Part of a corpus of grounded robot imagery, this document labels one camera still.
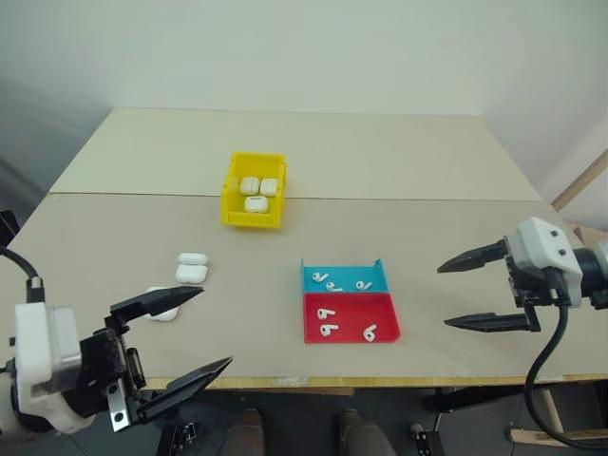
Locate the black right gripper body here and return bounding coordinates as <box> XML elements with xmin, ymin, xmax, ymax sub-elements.
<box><xmin>503</xmin><ymin>256</ymin><xmax>555</xmax><ymax>333</ymax></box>

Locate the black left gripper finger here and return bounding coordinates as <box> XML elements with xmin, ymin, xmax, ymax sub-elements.
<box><xmin>137</xmin><ymin>356</ymin><xmax>234</xmax><ymax>423</ymax></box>
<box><xmin>109</xmin><ymin>286</ymin><xmax>205</xmax><ymax>329</ymax></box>

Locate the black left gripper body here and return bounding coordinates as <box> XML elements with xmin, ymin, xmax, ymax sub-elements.
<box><xmin>70</xmin><ymin>313</ymin><xmax>148</xmax><ymax>434</ymax></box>

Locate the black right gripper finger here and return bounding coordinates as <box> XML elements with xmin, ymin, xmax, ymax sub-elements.
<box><xmin>436</xmin><ymin>239</ymin><xmax>512</xmax><ymax>275</ymax></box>
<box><xmin>444</xmin><ymin>311</ymin><xmax>528</xmax><ymax>333</ymax></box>

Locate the brown cardboard box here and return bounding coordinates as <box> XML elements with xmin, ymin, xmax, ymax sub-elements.
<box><xmin>572</xmin><ymin>226</ymin><xmax>608</xmax><ymax>249</ymax></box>

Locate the yellow plastic bin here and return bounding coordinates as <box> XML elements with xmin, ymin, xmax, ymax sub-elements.
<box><xmin>218</xmin><ymin>151</ymin><xmax>289</xmax><ymax>230</ymax></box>

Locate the light wooden beam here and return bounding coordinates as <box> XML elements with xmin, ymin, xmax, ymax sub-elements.
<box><xmin>550</xmin><ymin>148</ymin><xmax>608</xmax><ymax>210</ymax></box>

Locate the blue plastic tray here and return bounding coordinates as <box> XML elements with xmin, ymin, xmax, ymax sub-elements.
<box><xmin>300</xmin><ymin>257</ymin><xmax>391</xmax><ymax>294</ymax></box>

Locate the red plastic tray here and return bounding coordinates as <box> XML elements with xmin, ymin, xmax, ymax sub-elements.
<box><xmin>302</xmin><ymin>291</ymin><xmax>403</xmax><ymax>345</ymax></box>

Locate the dark brown rounded shape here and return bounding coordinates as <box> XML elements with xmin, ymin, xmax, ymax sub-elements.
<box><xmin>337</xmin><ymin>408</ymin><xmax>393</xmax><ymax>456</ymax></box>

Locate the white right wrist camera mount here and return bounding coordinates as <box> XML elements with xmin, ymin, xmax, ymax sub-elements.
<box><xmin>503</xmin><ymin>217</ymin><xmax>583</xmax><ymax>308</ymax></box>

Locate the black caster bracket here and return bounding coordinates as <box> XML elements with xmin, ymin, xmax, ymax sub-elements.
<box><xmin>162</xmin><ymin>419</ymin><xmax>201</xmax><ymax>456</ymax></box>
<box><xmin>409</xmin><ymin>422</ymin><xmax>447</xmax><ymax>456</ymax></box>

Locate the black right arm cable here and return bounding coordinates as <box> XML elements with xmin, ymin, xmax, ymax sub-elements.
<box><xmin>524</xmin><ymin>270</ymin><xmax>608</xmax><ymax>450</ymax></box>

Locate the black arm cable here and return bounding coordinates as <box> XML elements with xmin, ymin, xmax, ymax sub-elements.
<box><xmin>0</xmin><ymin>246</ymin><xmax>48</xmax><ymax>304</ymax></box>
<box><xmin>524</xmin><ymin>270</ymin><xmax>608</xmax><ymax>450</ymax></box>

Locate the black table frame bar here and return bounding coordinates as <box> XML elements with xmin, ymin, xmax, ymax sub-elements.
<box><xmin>424</xmin><ymin>383</ymin><xmax>529</xmax><ymax>415</ymax></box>

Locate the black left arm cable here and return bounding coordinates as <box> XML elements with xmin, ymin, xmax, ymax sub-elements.
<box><xmin>0</xmin><ymin>246</ymin><xmax>48</xmax><ymax>304</ymax></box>

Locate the light wooden frame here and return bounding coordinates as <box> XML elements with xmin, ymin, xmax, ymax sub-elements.
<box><xmin>509</xmin><ymin>379</ymin><xmax>608</xmax><ymax>448</ymax></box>

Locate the black angular bracket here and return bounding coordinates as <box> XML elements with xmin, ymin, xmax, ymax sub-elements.
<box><xmin>0</xmin><ymin>210</ymin><xmax>19</xmax><ymax>249</ymax></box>

